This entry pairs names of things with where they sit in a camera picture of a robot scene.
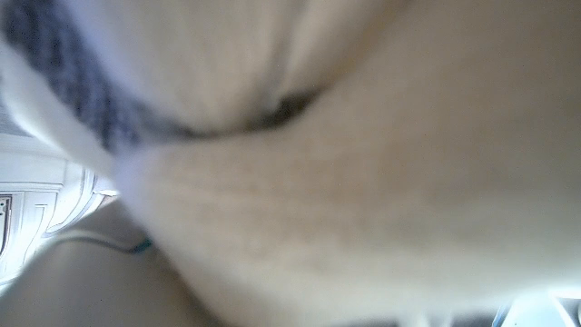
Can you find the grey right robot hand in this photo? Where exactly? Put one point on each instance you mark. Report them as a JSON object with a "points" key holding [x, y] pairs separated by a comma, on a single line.
{"points": [[91, 286]]}

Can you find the beige plaid fringed scarf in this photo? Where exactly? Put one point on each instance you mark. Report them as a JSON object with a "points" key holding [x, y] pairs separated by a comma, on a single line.
{"points": [[363, 172]]}

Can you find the printed room backdrop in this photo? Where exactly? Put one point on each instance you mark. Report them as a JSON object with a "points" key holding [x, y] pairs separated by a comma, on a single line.
{"points": [[36, 200]]}

